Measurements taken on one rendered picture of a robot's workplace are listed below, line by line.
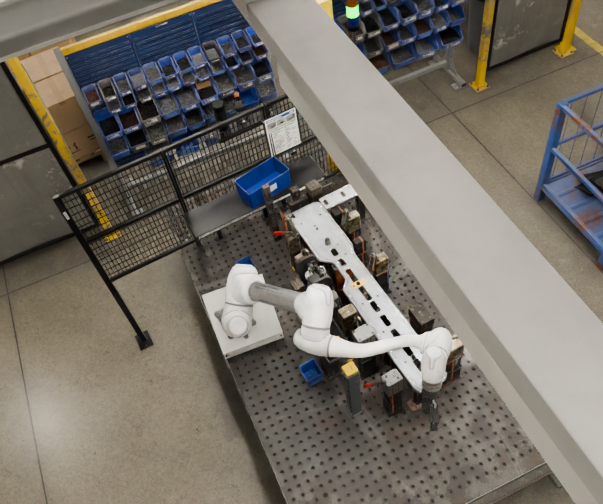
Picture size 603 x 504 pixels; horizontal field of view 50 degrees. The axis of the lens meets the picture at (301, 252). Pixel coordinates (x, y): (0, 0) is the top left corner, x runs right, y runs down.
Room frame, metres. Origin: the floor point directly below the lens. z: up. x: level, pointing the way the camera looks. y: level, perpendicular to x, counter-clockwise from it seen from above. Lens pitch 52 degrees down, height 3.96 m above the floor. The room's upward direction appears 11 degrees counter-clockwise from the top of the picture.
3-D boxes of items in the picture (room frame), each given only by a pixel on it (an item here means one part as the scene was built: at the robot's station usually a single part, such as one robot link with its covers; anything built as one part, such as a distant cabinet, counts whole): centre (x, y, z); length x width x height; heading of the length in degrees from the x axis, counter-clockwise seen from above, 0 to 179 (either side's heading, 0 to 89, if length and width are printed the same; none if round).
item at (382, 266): (2.13, -0.42, 0.87); 0.12 x 0.09 x 0.35; 109
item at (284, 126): (3.01, -0.03, 1.30); 0.23 x 0.02 x 0.31; 109
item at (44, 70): (5.01, 2.07, 0.52); 1.21 x 0.81 x 1.05; 19
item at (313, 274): (2.04, -0.05, 0.94); 0.18 x 0.13 x 0.49; 19
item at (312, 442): (2.11, -0.24, 0.68); 2.56 x 1.61 x 0.04; 15
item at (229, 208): (2.80, 0.21, 1.01); 0.90 x 0.22 x 0.03; 109
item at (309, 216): (2.00, -0.29, 1.00); 1.38 x 0.22 x 0.02; 19
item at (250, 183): (2.82, 0.14, 1.10); 0.30 x 0.17 x 0.13; 119
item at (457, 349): (1.52, -0.64, 0.88); 0.15 x 0.11 x 0.36; 109
